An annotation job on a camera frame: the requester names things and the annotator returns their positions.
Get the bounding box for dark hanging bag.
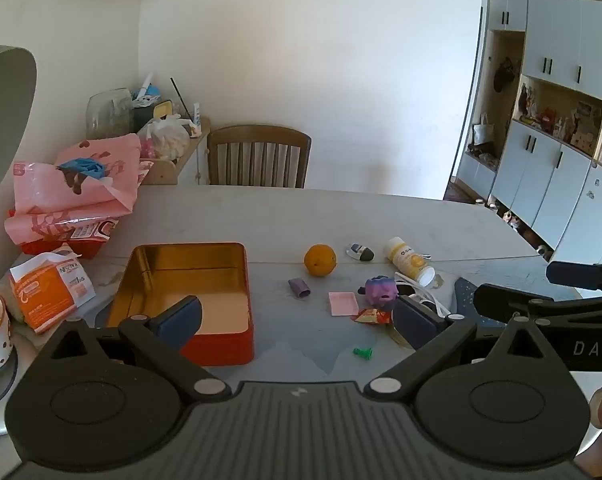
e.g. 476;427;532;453
494;57;519;93

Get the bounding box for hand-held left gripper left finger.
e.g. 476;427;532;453
46;296;232;403

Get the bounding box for pink card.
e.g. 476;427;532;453
328;291;359;317

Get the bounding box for wooden chair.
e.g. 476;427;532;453
207;125;312;189

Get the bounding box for orange fruit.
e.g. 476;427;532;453
304;244;337;278

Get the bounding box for small white black case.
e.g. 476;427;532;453
346;242;375;263

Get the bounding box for clear plastic bag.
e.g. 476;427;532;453
137;114;194;161

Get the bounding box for white bottle yellow label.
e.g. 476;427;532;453
384;236;436;287

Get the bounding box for glass jar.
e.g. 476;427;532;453
86;88;134;141

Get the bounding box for white sunglasses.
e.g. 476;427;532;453
394;271;452;318

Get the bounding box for light blue wall cabinet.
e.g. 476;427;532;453
451;0;602;263

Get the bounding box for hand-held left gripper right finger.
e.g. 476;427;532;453
363;295;552;403

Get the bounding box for red cardboard box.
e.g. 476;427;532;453
18;217;119;260

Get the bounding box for white tote bag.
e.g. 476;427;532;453
474;112;494;146

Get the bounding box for orange white packet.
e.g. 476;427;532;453
9;245;98;336

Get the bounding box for pink plastic bag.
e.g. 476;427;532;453
6;133;154;246

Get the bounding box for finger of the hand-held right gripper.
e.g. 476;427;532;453
473;283;556;324
546;261;602;292

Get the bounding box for purple toy figure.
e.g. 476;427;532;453
357;275;399;309

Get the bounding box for grey lamp shade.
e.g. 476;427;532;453
0;45;38;206

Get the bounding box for red snack packet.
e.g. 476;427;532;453
351;308;394;327

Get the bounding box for wooden storage rack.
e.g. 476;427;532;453
141;117;212;186

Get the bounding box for red tin box gold inside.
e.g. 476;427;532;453
104;242;256;367

